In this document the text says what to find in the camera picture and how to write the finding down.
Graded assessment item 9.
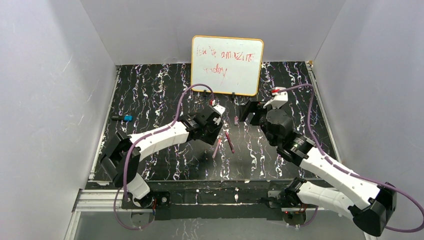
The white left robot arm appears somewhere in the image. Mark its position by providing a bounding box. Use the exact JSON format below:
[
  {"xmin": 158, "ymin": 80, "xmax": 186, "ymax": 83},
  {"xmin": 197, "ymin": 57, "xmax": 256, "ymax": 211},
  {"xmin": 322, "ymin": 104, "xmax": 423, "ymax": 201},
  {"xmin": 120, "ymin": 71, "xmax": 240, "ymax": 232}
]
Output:
[{"xmin": 99, "ymin": 104, "xmax": 226, "ymax": 208}]

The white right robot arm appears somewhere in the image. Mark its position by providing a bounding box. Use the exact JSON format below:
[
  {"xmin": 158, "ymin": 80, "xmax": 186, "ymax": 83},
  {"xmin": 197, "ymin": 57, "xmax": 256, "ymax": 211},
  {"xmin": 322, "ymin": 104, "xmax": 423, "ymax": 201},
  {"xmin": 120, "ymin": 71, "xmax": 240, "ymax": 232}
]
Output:
[{"xmin": 238, "ymin": 100, "xmax": 397, "ymax": 237}]

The dark pink pen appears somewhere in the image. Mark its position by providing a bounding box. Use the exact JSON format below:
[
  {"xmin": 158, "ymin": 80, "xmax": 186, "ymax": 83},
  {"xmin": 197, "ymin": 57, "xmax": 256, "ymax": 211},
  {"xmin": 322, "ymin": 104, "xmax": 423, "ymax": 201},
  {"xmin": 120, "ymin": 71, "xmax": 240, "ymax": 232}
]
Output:
[{"xmin": 224, "ymin": 130, "xmax": 235, "ymax": 154}]

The yellow framed whiteboard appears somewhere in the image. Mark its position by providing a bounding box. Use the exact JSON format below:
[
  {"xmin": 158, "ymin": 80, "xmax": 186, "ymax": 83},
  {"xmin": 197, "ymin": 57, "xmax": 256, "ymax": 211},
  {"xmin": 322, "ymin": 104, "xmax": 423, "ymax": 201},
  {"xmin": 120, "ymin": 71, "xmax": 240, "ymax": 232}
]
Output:
[{"xmin": 190, "ymin": 35, "xmax": 264, "ymax": 96}]

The blue capped black marker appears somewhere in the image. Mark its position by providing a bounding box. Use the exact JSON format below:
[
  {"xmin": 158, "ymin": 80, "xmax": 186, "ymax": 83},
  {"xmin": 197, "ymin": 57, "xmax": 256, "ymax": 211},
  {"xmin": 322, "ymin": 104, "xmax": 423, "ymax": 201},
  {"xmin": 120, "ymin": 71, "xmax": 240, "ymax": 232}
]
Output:
[{"xmin": 110, "ymin": 115, "xmax": 133, "ymax": 122}]

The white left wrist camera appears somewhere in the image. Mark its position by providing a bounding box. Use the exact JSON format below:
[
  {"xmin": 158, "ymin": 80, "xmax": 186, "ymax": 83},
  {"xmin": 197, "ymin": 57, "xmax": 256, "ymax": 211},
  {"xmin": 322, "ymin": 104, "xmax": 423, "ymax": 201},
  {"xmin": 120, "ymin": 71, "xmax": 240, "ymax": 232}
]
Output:
[{"xmin": 209, "ymin": 99, "xmax": 226, "ymax": 116}]

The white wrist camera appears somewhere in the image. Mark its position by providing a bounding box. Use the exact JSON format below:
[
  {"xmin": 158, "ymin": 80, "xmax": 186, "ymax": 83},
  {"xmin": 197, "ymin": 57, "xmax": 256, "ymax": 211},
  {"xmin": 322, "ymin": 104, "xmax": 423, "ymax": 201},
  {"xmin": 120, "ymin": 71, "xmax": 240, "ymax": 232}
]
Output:
[
  {"xmin": 263, "ymin": 87, "xmax": 289, "ymax": 110},
  {"xmin": 209, "ymin": 99, "xmax": 226, "ymax": 116}
]

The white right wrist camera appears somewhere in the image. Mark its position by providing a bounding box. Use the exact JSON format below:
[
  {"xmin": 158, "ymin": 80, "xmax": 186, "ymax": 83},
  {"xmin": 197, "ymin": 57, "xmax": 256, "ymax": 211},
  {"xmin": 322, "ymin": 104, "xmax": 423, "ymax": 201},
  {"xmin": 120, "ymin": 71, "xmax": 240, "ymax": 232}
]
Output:
[{"xmin": 263, "ymin": 87, "xmax": 289, "ymax": 110}]

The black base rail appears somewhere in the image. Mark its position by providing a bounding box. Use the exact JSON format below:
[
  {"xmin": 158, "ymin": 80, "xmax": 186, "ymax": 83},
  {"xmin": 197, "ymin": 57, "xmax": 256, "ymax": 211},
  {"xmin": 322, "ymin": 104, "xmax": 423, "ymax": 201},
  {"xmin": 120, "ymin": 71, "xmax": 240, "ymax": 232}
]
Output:
[{"xmin": 115, "ymin": 180, "xmax": 319, "ymax": 222}]

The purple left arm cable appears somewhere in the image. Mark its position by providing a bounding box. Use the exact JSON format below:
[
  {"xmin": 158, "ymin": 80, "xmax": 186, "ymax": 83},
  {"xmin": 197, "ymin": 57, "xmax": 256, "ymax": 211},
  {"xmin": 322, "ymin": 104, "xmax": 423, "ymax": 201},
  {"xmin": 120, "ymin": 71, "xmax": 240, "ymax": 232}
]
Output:
[{"xmin": 113, "ymin": 83, "xmax": 216, "ymax": 231}]

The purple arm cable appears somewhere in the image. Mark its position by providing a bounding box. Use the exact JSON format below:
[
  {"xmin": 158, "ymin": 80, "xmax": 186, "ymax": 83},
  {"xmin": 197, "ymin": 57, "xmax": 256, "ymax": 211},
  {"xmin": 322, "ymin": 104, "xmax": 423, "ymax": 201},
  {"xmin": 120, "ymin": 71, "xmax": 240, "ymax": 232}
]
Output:
[
  {"xmin": 281, "ymin": 83, "xmax": 424, "ymax": 233},
  {"xmin": 113, "ymin": 83, "xmax": 216, "ymax": 231}
]

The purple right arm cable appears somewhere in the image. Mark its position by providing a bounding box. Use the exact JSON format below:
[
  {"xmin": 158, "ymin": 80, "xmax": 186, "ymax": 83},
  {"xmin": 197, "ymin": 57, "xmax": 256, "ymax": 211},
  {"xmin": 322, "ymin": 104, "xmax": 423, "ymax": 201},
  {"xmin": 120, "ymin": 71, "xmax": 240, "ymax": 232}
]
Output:
[{"xmin": 281, "ymin": 83, "xmax": 424, "ymax": 233}]

